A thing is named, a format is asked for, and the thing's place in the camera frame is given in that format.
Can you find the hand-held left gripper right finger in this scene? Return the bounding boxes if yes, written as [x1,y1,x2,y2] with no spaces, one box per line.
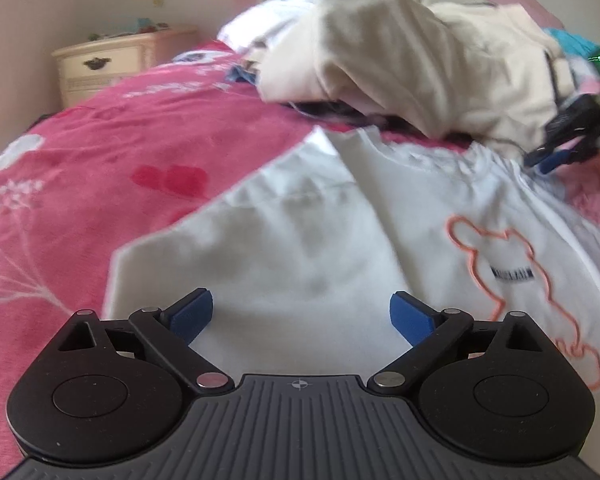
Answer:
[367,290,544,395]

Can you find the pile of small trinkets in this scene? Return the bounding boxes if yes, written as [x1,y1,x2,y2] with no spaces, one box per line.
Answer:
[86,18,172,42]

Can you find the red floral blanket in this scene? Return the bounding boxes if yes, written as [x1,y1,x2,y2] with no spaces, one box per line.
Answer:
[0,36,600,480]

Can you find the white cloth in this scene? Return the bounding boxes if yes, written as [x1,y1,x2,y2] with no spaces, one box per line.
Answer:
[216,0,333,62]

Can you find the cream nightstand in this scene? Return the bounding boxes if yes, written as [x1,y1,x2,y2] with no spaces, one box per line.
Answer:
[50,26,199,109]

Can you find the cream hoodie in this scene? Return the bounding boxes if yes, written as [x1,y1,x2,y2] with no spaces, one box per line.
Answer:
[256,0,577,155]

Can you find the blue denim cloth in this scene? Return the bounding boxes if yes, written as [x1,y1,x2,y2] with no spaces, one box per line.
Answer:
[224,61,259,87]

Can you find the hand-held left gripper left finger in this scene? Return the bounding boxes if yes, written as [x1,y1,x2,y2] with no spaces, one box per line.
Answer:
[57,287,233,392]

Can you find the teal cloth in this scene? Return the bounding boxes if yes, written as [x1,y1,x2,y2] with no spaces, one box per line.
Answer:
[544,26,600,69]

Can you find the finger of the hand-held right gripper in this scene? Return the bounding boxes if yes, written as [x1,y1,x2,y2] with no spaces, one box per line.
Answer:
[523,146,573,177]

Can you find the white sweatshirt with orange outline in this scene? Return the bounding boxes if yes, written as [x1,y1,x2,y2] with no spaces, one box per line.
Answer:
[102,124,600,397]

